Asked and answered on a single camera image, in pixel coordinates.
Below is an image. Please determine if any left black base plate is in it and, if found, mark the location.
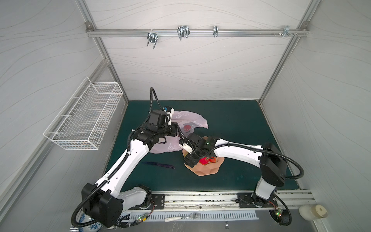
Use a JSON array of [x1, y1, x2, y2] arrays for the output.
[[130, 194, 165, 210]]

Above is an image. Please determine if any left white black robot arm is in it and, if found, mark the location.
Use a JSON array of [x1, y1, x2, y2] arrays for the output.
[[71, 106, 178, 228]]

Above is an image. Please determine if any white wire basket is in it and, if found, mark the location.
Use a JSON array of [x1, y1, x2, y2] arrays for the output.
[[43, 77, 123, 150]]

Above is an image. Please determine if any white handled fork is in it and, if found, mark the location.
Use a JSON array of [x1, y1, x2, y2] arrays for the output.
[[164, 213, 201, 222]]

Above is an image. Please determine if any pink green dragon fruit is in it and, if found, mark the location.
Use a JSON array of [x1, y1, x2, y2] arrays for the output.
[[199, 157, 217, 165]]

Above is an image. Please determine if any small metal ring hook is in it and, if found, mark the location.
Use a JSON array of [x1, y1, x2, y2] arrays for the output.
[[213, 26, 219, 38]]

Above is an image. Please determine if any pink plastic bag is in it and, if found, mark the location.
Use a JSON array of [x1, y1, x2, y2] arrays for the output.
[[150, 111, 208, 154]]

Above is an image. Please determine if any green table mat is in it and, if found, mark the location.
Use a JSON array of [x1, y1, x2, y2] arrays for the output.
[[108, 100, 276, 191]]

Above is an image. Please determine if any middle metal clamp hook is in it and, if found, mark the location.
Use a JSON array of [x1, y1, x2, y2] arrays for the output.
[[176, 25, 190, 40]]

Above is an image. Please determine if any peach wavy fruit plate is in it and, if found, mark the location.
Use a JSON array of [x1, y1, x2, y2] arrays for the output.
[[182, 136, 225, 177]]

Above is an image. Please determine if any left metal clamp hook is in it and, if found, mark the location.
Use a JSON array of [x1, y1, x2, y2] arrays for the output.
[[146, 32, 158, 49]]

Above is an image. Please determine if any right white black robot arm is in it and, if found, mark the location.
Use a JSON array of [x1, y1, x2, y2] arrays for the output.
[[177, 128, 304, 226]]

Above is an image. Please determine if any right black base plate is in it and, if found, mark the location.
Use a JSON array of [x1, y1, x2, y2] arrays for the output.
[[235, 192, 278, 208]]

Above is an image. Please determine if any metal clamp hook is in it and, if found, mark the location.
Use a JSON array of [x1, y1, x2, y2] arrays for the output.
[[146, 32, 158, 49], [176, 25, 190, 40]]

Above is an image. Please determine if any dark blue knife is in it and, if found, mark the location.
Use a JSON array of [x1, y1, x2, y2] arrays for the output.
[[142, 161, 175, 169]]

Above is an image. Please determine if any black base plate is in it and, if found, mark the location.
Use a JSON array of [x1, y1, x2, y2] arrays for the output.
[[235, 192, 278, 208], [130, 194, 165, 210]]

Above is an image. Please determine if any white vent strip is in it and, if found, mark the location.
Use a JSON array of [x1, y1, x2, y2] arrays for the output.
[[111, 210, 260, 222]]

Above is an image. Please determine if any metal crossbar rail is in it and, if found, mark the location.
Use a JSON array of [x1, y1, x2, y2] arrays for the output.
[[87, 28, 310, 38]]

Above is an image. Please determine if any right metal bolt bracket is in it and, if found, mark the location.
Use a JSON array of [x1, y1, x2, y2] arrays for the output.
[[273, 26, 298, 38]]

